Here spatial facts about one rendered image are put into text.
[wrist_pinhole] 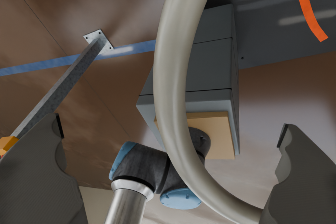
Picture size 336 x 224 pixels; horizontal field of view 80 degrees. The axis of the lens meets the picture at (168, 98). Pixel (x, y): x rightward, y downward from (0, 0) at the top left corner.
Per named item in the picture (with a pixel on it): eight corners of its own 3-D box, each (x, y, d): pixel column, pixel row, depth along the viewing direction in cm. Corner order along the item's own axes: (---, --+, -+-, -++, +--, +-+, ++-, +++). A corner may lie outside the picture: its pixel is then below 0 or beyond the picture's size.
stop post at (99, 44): (83, 35, 173) (-23, 147, 102) (100, 28, 164) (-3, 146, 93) (98, 54, 186) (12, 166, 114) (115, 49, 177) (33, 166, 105)
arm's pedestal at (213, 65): (245, 59, 155) (251, 162, 99) (183, 67, 174) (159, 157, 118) (240, -8, 123) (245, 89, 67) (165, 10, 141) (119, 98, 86)
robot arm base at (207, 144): (211, 153, 94) (210, 174, 87) (171, 150, 98) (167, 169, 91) (210, 128, 81) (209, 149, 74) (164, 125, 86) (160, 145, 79)
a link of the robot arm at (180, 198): (196, 173, 89) (192, 217, 76) (160, 161, 87) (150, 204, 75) (211, 158, 78) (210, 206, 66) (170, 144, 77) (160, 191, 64)
